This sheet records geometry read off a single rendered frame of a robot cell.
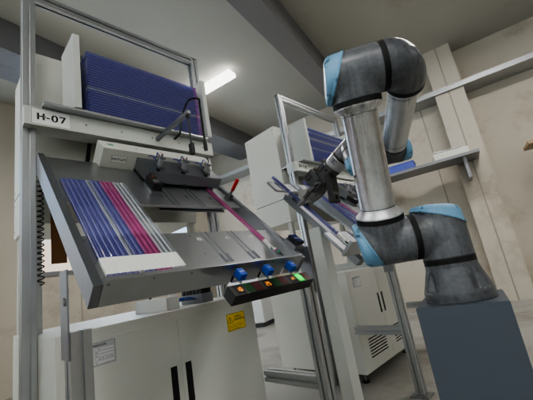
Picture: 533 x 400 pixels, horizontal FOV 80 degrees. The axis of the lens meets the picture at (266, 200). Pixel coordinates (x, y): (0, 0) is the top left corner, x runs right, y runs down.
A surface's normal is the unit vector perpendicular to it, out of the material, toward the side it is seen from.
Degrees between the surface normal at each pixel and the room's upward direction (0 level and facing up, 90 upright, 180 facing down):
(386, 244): 109
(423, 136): 90
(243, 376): 90
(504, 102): 90
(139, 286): 134
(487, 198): 90
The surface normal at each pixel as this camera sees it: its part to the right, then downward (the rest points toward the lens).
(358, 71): -0.08, 0.20
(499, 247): -0.54, -0.11
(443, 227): -0.25, -0.21
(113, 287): 0.61, 0.47
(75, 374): 0.69, -0.28
